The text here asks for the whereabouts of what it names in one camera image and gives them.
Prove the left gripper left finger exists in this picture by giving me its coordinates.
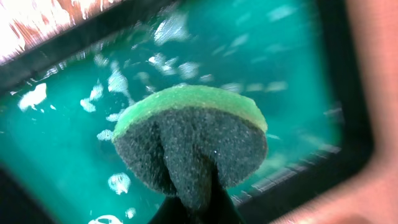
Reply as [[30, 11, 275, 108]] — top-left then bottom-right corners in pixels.
[[148, 197, 192, 224]]

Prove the green dish sponge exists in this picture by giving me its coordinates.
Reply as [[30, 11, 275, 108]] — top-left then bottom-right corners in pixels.
[[112, 85, 267, 211]]

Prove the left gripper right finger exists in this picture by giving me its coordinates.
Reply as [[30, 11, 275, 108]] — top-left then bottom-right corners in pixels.
[[198, 170, 245, 224]]

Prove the black tray with green water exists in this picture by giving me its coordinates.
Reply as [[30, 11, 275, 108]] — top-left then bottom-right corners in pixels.
[[1, 1, 374, 223]]

